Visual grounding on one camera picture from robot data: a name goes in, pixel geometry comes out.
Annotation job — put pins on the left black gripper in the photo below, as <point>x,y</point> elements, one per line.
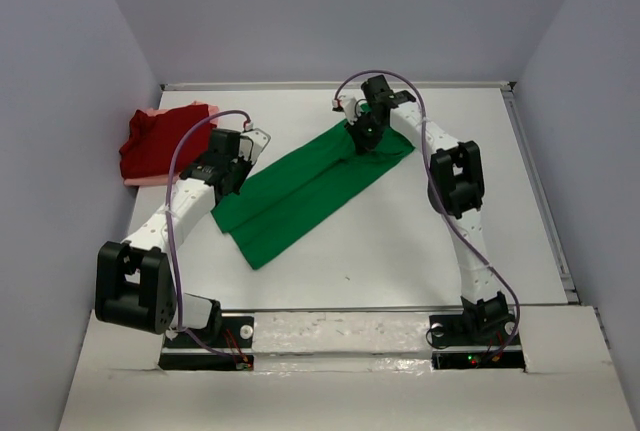
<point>246,169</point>

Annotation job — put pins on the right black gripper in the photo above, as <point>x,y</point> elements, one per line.
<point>362,144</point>

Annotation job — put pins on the green t shirt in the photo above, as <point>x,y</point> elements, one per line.
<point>283,202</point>

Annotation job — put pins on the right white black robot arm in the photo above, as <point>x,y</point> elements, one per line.
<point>455,188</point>

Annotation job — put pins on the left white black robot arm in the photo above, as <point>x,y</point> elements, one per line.
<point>138,283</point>

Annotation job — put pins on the folded pink t shirt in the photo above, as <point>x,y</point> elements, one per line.
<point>150,178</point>

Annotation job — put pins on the folded dark red t shirt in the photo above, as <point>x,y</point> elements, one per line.
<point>167,141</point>

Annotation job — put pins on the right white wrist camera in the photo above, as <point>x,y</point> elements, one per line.
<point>348,105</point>

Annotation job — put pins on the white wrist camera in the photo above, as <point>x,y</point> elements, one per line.
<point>348,105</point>
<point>252,143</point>

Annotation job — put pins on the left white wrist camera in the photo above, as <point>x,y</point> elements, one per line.
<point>252,143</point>

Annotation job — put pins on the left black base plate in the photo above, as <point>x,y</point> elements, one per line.
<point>230,350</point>

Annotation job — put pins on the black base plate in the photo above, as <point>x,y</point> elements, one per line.
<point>230,350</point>
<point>453,348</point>

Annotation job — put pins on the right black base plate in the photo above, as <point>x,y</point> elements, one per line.
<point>453,348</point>

